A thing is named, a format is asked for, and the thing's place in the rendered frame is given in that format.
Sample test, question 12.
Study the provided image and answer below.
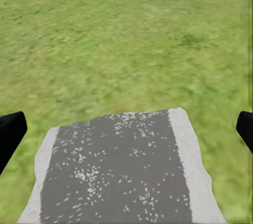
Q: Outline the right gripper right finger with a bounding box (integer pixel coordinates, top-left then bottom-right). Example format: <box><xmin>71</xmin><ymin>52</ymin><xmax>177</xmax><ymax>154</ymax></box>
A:
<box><xmin>236</xmin><ymin>111</ymin><xmax>253</xmax><ymax>154</ymax></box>

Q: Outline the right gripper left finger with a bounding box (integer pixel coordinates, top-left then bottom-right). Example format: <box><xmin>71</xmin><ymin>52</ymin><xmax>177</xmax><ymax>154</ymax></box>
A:
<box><xmin>0</xmin><ymin>111</ymin><xmax>27</xmax><ymax>175</ymax></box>

